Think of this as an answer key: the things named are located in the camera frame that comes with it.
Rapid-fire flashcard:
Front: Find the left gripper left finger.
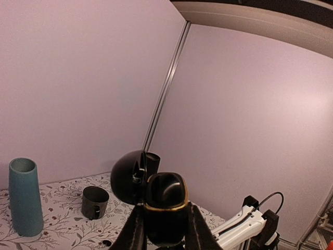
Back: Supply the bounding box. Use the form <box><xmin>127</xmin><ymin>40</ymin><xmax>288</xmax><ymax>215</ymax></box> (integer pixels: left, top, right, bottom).
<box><xmin>109</xmin><ymin>206</ymin><xmax>147</xmax><ymax>250</ymax></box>

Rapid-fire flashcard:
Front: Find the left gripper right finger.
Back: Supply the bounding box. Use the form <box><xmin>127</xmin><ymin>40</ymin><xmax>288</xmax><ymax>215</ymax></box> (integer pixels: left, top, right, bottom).
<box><xmin>186</xmin><ymin>202</ymin><xmax>221</xmax><ymax>250</ymax></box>

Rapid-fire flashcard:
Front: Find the black gold-trimmed earbud case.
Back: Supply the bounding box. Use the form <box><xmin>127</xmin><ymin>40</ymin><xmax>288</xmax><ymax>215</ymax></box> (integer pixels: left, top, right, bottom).
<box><xmin>110</xmin><ymin>150</ymin><xmax>189</xmax><ymax>249</ymax></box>

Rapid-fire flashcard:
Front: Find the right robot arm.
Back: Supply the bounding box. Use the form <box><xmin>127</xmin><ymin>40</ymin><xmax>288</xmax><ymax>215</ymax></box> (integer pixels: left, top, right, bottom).
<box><xmin>211</xmin><ymin>192</ymin><xmax>284</xmax><ymax>249</ymax></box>

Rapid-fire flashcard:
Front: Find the black round earbud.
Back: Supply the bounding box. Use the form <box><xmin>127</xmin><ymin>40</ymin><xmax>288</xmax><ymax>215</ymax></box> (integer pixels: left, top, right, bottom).
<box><xmin>103</xmin><ymin>240</ymin><xmax>112</xmax><ymax>247</ymax></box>

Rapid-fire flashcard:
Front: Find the dark grey mug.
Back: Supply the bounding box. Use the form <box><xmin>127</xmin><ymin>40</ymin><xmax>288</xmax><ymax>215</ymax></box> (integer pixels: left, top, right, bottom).
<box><xmin>81</xmin><ymin>186</ymin><xmax>109</xmax><ymax>220</ymax></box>

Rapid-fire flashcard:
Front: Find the floral patterned table mat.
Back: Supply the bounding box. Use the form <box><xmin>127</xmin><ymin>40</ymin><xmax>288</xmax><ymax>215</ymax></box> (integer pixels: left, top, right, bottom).
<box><xmin>0</xmin><ymin>171</ymin><xmax>227</xmax><ymax>250</ymax></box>

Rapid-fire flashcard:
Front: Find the black tapered vase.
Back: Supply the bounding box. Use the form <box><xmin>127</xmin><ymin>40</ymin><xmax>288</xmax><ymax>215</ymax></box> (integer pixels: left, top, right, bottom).
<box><xmin>146</xmin><ymin>152</ymin><xmax>161</xmax><ymax>177</ymax></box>

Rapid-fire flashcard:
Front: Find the teal tapered vase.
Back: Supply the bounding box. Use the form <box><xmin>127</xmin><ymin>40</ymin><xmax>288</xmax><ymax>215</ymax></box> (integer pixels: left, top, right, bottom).
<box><xmin>8</xmin><ymin>158</ymin><xmax>44</xmax><ymax>237</ymax></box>

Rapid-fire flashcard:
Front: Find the orange bottle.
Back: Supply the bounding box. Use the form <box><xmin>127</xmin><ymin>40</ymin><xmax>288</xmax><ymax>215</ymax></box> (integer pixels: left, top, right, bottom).
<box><xmin>326</xmin><ymin>241</ymin><xmax>333</xmax><ymax>250</ymax></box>

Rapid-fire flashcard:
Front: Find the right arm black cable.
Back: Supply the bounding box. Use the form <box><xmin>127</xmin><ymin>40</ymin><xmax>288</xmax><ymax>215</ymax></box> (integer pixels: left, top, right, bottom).
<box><xmin>257</xmin><ymin>192</ymin><xmax>285</xmax><ymax>211</ymax></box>

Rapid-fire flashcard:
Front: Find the right aluminium frame post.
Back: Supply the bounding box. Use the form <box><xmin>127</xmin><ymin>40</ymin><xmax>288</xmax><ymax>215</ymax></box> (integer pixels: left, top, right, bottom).
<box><xmin>143</xmin><ymin>21</ymin><xmax>191</xmax><ymax>152</ymax></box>

